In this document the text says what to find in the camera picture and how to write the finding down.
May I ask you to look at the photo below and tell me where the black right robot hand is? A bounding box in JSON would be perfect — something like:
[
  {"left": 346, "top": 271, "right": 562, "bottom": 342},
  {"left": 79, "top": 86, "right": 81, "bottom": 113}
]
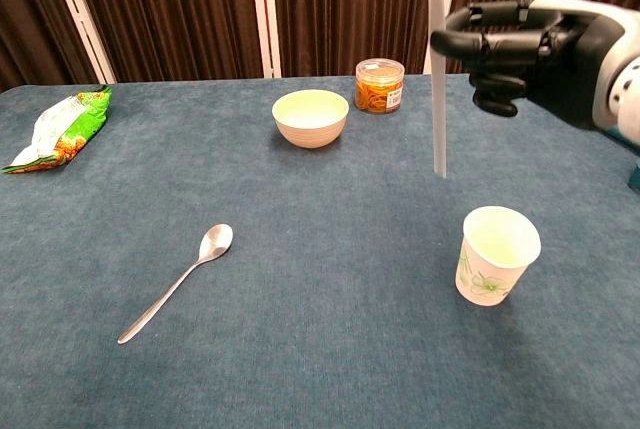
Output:
[{"left": 430, "top": 0, "right": 627, "bottom": 130}]

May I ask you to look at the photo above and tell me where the clear plastic straw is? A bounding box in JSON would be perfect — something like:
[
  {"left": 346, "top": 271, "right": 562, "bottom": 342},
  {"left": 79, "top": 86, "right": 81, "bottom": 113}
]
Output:
[{"left": 428, "top": 0, "right": 448, "bottom": 179}]

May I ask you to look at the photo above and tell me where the white floral paper cup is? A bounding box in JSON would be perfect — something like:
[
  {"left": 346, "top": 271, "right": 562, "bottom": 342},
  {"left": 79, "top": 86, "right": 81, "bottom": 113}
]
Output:
[{"left": 454, "top": 205, "right": 542, "bottom": 307}]

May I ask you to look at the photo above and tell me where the teal and yellow tool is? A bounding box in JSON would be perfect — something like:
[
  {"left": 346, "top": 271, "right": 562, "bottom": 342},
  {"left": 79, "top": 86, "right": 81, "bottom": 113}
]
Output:
[{"left": 599, "top": 124, "right": 640, "bottom": 188}]

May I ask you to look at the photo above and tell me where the clear jar of rubber bands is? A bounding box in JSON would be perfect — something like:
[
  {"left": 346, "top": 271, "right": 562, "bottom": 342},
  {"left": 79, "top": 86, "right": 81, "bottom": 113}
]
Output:
[{"left": 354, "top": 58, "right": 405, "bottom": 114}]

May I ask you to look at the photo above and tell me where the cream bowl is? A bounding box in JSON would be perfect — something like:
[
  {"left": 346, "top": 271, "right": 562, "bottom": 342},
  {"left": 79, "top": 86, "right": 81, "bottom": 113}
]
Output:
[{"left": 271, "top": 89, "right": 350, "bottom": 150}]

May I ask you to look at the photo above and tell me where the blue tablecloth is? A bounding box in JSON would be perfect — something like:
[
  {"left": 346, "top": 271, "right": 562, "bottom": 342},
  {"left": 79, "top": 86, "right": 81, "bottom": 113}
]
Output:
[{"left": 0, "top": 70, "right": 640, "bottom": 429}]

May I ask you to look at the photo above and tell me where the metal spoon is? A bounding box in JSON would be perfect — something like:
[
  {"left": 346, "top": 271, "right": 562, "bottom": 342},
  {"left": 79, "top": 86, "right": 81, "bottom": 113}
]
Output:
[{"left": 117, "top": 223, "right": 234, "bottom": 345}]

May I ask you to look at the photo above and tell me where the green snack bag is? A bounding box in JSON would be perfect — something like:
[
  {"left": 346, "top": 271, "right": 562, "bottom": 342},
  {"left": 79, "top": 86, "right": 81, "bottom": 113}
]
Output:
[{"left": 2, "top": 85, "right": 113, "bottom": 175}]

